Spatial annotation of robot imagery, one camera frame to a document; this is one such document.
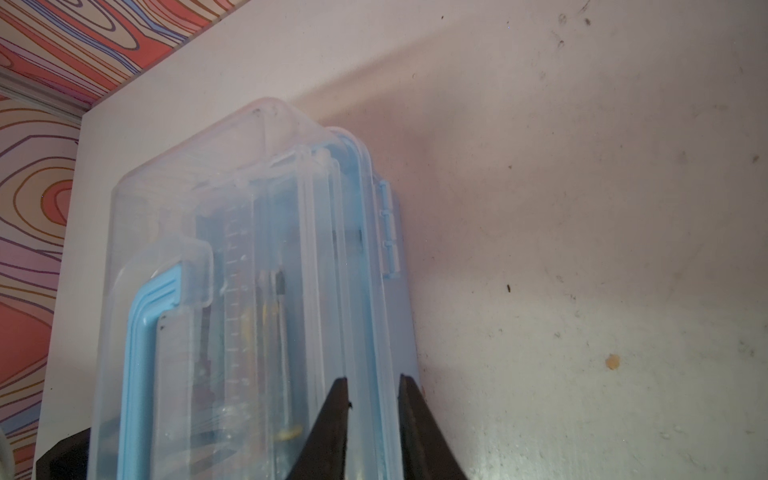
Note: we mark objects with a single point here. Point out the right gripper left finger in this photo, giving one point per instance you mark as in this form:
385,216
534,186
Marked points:
323,455

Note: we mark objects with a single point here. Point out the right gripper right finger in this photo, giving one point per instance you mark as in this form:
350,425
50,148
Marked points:
424,449

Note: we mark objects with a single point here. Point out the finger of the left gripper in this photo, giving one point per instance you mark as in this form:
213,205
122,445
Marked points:
66,460

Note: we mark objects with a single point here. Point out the clear tool box lid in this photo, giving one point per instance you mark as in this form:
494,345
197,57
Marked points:
184,387

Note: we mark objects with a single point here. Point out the blue plastic tool box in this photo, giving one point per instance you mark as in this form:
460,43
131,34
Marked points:
380,331

